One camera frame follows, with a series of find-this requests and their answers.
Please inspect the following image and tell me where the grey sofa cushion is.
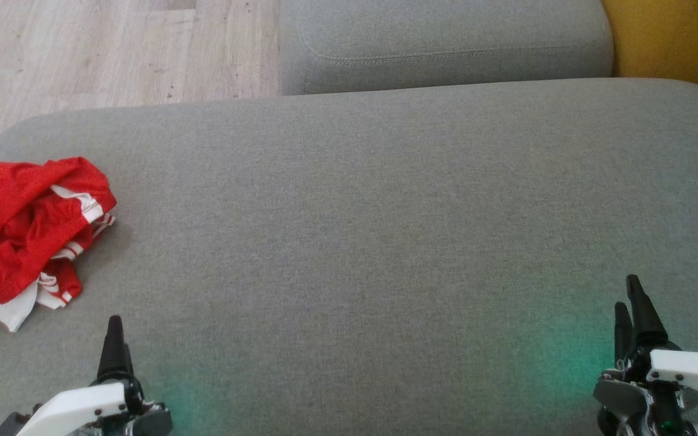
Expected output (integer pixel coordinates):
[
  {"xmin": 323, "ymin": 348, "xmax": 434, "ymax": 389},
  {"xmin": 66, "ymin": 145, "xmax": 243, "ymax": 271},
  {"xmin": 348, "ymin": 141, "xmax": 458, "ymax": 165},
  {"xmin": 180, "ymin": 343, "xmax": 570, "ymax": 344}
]
[{"xmin": 278, "ymin": 0, "xmax": 614, "ymax": 96}]

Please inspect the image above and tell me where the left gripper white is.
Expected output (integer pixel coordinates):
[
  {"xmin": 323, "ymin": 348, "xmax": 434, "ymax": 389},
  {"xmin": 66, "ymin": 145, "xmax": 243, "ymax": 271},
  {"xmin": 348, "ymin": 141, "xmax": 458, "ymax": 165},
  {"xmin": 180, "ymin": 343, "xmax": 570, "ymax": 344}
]
[{"xmin": 16, "ymin": 314, "xmax": 174, "ymax": 436}]

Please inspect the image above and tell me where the large grey sofa seat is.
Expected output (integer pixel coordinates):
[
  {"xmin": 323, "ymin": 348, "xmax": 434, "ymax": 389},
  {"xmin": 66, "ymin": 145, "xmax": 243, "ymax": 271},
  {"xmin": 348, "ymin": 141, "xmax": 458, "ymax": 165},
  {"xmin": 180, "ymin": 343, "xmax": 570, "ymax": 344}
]
[{"xmin": 0, "ymin": 78, "xmax": 698, "ymax": 436}]

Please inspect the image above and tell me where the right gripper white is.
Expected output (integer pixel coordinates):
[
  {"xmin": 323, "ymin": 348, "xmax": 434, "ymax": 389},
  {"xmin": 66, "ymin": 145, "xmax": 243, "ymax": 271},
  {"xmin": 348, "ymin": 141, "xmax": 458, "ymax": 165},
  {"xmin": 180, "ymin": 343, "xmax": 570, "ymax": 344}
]
[{"xmin": 593, "ymin": 274, "xmax": 698, "ymax": 436}]

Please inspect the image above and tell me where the red basketball jersey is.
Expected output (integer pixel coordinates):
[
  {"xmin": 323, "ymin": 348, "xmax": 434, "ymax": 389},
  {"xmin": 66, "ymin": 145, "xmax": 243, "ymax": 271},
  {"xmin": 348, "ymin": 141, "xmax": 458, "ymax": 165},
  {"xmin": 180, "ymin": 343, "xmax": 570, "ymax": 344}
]
[{"xmin": 0, "ymin": 200, "xmax": 83, "ymax": 333}]

